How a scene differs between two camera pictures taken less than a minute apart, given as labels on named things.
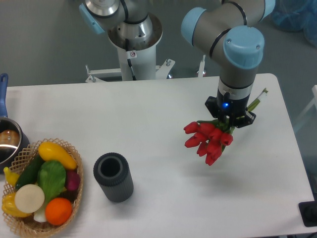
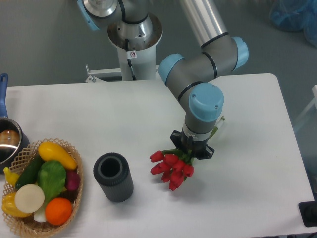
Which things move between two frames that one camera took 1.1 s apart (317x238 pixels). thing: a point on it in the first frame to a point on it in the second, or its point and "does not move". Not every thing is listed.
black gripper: (232, 111) to (198, 149)
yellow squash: (50, 151) does not move
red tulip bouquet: (211, 137) to (175, 165)
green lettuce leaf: (51, 176) does not move
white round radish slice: (29, 198) does not move
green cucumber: (28, 174) does not move
